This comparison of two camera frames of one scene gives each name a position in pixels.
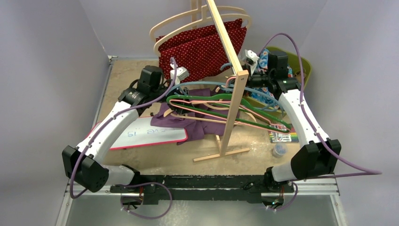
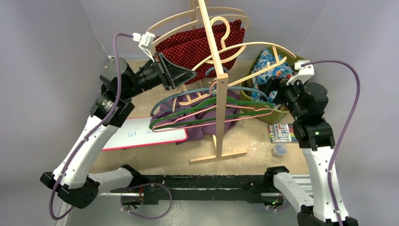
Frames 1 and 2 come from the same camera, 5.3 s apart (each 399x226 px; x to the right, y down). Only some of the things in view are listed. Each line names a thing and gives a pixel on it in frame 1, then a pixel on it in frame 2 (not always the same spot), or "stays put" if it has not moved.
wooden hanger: (168, 114) to (226, 48)
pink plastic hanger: (172, 101) to (158, 128)
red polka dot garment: (200, 50) stays put
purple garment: (200, 112) stays put
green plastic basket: (298, 62) stays put
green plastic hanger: (286, 129) to (155, 124)
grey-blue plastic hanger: (229, 85) to (209, 89)
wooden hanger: (205, 20) to (212, 20)
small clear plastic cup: (279, 149) stays put
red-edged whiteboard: (143, 132) stays put
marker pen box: (278, 137) stays put
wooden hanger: (199, 11) stays put
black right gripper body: (249, 80) to (275, 86)
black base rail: (206, 188) stays put
